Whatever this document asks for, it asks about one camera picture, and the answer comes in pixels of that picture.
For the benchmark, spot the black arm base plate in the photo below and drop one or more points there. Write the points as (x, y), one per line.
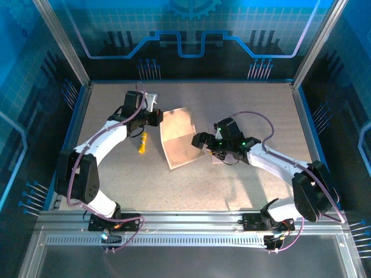
(249, 224)
(131, 228)

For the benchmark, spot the grey metal panel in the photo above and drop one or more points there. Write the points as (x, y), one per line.
(188, 262)

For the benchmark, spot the beige printed letter sheet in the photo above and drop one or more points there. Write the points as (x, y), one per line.
(179, 136)

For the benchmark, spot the aluminium frame post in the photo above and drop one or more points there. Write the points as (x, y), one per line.
(318, 43)
(63, 43)

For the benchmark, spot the aluminium table side rail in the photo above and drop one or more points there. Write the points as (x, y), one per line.
(304, 130)
(77, 130)

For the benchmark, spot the yellow glue stick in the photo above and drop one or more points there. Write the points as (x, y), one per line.
(142, 144)

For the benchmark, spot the small black connector box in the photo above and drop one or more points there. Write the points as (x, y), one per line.
(114, 239)
(272, 241)

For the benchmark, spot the aluminium mounting rail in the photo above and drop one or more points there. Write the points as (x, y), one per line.
(188, 220)

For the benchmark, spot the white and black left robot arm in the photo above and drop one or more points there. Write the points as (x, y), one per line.
(101, 139)

